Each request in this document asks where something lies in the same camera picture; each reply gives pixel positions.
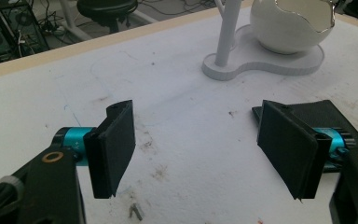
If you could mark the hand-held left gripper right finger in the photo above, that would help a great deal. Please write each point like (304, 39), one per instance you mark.
(287, 146)

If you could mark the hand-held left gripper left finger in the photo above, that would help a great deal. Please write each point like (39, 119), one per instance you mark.
(112, 149)

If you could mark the white stand with pole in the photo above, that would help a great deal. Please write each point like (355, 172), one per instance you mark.
(248, 62)

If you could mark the white eggshell bowl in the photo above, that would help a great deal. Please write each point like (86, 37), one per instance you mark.
(279, 31)

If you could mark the black round stool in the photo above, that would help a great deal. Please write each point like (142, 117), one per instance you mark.
(107, 11)

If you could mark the black computer tower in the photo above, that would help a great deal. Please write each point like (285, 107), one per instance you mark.
(6, 34)

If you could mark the white metal frame leg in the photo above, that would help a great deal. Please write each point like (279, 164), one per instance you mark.
(73, 21)

